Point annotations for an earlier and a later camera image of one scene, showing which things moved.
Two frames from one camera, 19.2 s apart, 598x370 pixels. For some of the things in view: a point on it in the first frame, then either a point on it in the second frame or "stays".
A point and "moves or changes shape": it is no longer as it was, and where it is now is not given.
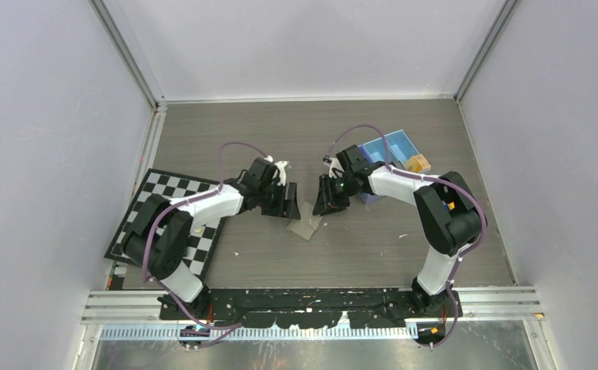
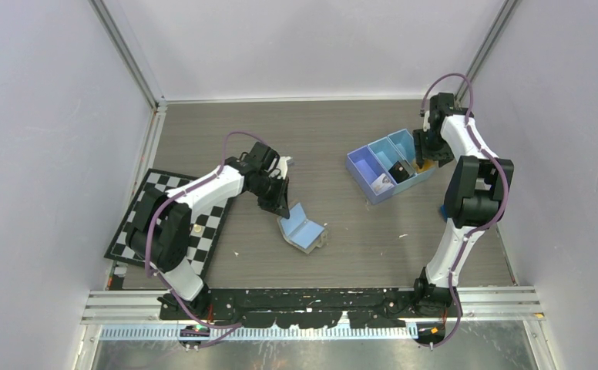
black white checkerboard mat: x=205 y=237 stays
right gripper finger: x=324 y=203 to x=418 y=139
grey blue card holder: x=307 y=223 moves or changes shape
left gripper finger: x=291 y=206 to x=283 y=207
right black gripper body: x=344 y=184 to x=435 y=148
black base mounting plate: x=315 y=307 stays
